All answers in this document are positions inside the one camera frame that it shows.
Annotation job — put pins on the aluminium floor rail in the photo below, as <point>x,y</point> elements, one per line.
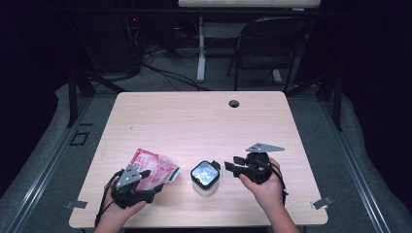
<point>353,165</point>
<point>48,165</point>

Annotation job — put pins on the metal table clip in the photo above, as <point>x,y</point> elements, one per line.
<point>77,204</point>
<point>321,202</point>

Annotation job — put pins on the black tape strip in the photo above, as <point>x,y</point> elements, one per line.
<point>86,124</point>

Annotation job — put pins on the person's left hand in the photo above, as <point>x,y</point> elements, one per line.
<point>116,215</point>

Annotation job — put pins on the white desk leg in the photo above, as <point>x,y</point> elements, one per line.
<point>277,77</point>
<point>201,58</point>

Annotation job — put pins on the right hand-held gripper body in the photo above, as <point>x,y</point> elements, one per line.
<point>257,168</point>

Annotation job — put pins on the black metal frame stand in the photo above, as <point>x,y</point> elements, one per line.
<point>72,100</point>
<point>337,103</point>

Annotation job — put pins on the black folding chair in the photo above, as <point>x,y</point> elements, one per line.
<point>272,35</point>

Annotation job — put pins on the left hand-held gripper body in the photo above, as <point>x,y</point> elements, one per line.
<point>129,194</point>

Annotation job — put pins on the dark computer tower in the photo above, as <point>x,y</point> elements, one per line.
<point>107,48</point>

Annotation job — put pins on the pink and white snack bag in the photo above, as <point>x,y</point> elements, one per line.
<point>158,166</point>

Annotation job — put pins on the person's right hand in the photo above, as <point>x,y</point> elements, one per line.
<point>270,194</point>

